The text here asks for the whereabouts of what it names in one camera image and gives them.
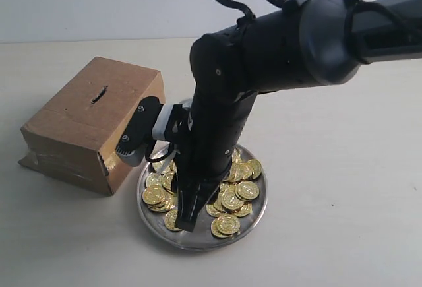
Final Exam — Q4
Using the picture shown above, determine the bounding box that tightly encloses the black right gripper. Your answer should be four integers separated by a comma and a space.
175, 86, 257, 232

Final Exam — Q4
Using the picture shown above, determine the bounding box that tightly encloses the round stainless steel plate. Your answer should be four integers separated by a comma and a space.
136, 160, 268, 251

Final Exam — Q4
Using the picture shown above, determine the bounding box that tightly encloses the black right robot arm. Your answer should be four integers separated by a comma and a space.
176, 0, 421, 231

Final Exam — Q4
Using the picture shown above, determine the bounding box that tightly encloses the cardboard box with slot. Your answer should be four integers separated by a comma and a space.
18, 57, 166, 196

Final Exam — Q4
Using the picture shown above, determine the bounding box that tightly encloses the gold coin front left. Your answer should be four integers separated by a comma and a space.
164, 209, 181, 232

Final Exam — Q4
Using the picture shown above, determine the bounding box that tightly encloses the gold coin mid left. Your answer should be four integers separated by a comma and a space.
161, 172, 175, 192

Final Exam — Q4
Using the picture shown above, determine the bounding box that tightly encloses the gold coin right centre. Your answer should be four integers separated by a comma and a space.
220, 189, 244, 210

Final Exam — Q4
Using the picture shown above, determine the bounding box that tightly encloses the gold coin left stack top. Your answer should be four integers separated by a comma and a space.
142, 185, 166, 206

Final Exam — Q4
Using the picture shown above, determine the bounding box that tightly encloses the gold coin front right top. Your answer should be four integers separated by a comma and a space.
215, 214, 241, 236

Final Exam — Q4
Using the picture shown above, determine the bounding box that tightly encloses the gold coin right side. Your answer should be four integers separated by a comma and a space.
235, 181, 260, 201

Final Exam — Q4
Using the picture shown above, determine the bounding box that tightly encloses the gold coin far right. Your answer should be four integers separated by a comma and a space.
246, 158, 262, 180

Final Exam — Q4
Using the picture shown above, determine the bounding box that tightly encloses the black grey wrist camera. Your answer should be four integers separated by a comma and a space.
115, 96, 173, 167

